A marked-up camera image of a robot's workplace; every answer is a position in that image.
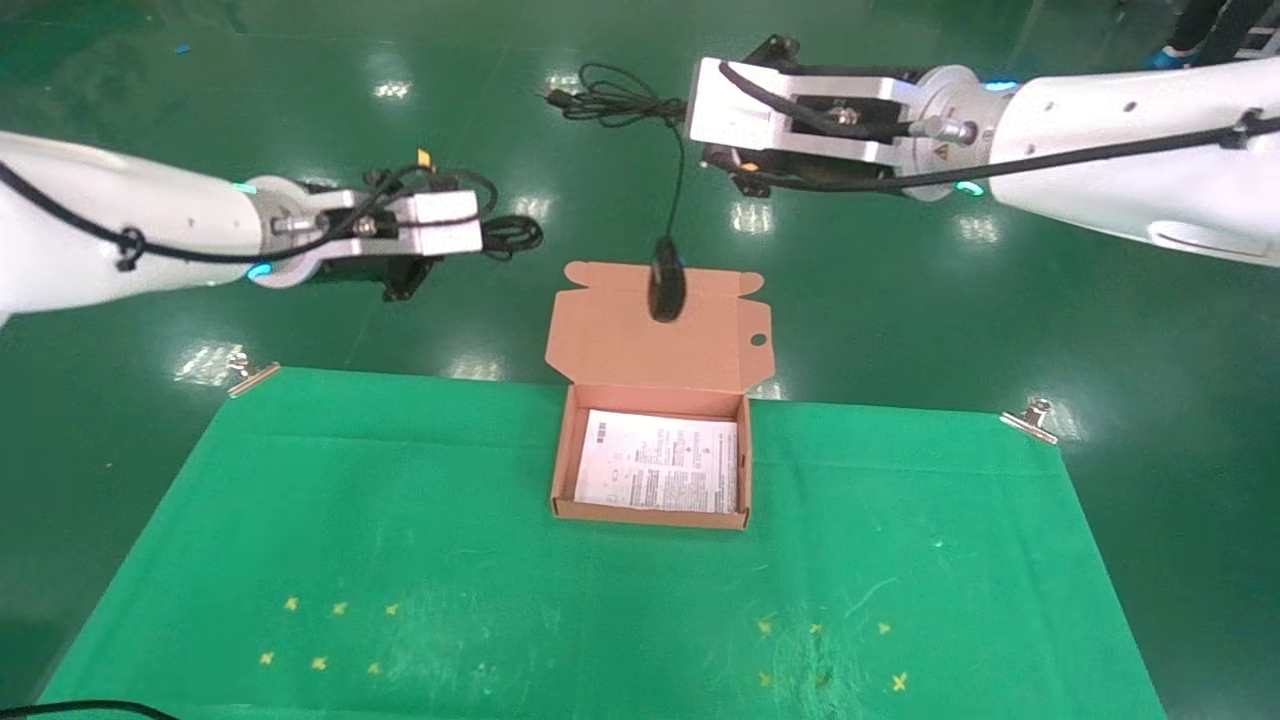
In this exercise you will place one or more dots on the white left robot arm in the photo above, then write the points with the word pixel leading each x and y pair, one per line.
pixel 100 220

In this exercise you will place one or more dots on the brown cardboard box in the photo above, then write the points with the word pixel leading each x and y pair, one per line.
pixel 650 350

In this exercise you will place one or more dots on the silver metal binder clip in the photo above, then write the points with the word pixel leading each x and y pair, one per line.
pixel 255 378
pixel 1030 420

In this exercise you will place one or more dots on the white printed paper sheet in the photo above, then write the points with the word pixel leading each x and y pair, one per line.
pixel 660 465

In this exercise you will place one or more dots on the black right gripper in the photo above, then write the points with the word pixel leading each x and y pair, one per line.
pixel 850 174

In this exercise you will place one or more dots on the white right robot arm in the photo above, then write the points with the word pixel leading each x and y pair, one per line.
pixel 1150 130

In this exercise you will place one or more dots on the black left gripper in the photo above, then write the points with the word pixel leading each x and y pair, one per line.
pixel 355 270

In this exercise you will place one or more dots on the blue shoe cover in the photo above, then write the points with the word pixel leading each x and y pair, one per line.
pixel 1168 58

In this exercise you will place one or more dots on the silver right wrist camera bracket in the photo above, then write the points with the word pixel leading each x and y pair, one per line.
pixel 730 110

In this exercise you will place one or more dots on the green table cloth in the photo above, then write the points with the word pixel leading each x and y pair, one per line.
pixel 400 500

